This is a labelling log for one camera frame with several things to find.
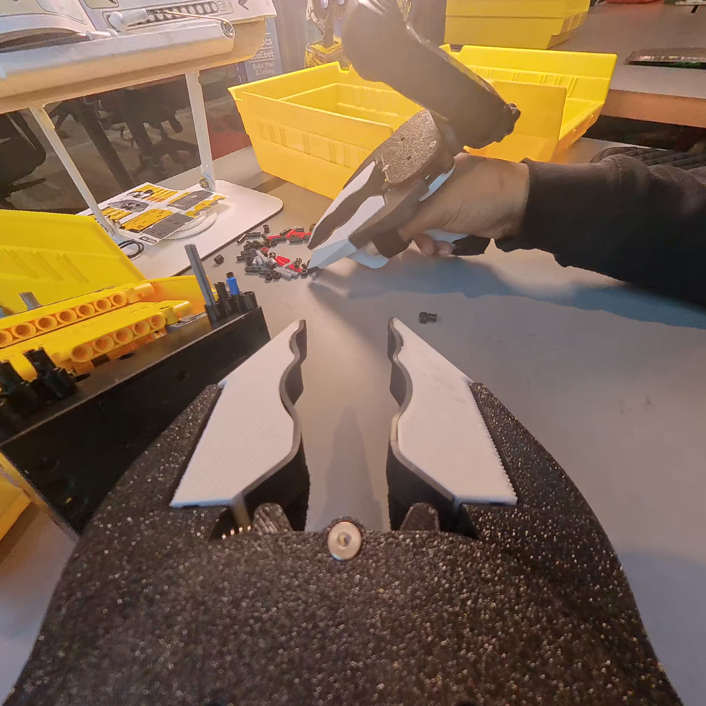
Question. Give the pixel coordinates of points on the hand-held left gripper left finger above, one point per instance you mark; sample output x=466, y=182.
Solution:
x=243, y=441

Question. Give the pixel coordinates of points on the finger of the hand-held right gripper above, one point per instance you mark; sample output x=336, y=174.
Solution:
x=348, y=210
x=353, y=252

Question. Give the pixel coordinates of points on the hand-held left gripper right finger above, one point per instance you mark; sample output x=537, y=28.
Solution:
x=452, y=441

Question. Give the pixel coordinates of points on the small red black parts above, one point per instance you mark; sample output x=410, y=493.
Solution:
x=285, y=263

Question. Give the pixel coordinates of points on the small black connector pin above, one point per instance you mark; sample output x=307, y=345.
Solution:
x=428, y=318

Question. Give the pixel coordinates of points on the yellow toy block robot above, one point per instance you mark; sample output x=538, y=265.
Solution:
x=132, y=386

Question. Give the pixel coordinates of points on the grey metal axle rod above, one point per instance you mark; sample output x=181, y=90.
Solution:
x=199, y=276

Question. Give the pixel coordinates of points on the person's right forearm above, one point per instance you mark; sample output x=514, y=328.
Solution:
x=618, y=221

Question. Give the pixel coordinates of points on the grey desk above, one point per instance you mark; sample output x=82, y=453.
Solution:
x=574, y=364

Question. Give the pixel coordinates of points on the person's right hand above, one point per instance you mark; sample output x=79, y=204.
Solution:
x=474, y=204

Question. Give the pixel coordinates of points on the yellow plastic bin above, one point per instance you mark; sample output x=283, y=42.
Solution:
x=507, y=22
x=309, y=143
x=55, y=254
x=574, y=88

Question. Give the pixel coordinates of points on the blue printed cardboard box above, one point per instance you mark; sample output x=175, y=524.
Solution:
x=265, y=66

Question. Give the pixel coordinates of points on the white stand pole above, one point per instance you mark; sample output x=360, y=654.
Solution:
x=201, y=132
x=66, y=166

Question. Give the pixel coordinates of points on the yellow grey sticker sheet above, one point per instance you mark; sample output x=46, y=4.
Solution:
x=154, y=215

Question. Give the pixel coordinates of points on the black flat device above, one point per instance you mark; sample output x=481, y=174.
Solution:
x=673, y=59

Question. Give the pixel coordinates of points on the black textured pad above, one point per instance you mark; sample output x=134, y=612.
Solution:
x=662, y=157

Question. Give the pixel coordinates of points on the beige book stand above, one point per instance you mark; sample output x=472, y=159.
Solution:
x=110, y=66

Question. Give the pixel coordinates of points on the open instruction booklet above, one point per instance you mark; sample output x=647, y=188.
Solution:
x=33, y=22

